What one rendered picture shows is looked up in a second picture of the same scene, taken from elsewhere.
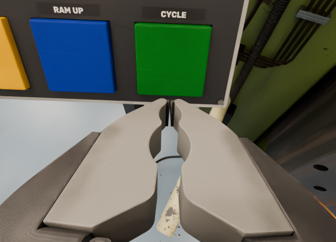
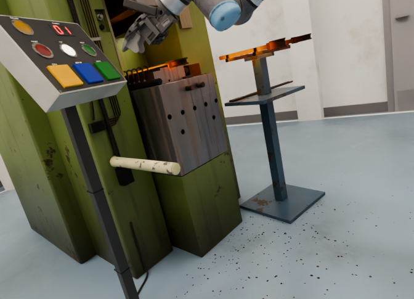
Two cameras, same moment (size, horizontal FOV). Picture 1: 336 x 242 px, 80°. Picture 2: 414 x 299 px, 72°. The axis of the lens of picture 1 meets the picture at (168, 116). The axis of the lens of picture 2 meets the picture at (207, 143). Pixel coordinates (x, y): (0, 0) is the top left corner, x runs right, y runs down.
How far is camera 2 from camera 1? 104 cm
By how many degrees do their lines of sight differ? 68
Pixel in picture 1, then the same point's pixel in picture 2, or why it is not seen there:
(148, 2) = (92, 59)
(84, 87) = (96, 79)
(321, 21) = not seen: hidden behind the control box
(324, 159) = (165, 110)
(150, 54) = (102, 68)
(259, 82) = (120, 136)
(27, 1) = (69, 61)
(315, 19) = not seen: hidden behind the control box
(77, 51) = (88, 69)
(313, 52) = (122, 105)
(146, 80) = (107, 74)
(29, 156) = not seen: outside the picture
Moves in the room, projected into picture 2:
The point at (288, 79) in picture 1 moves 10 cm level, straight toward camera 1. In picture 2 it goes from (127, 124) to (133, 125)
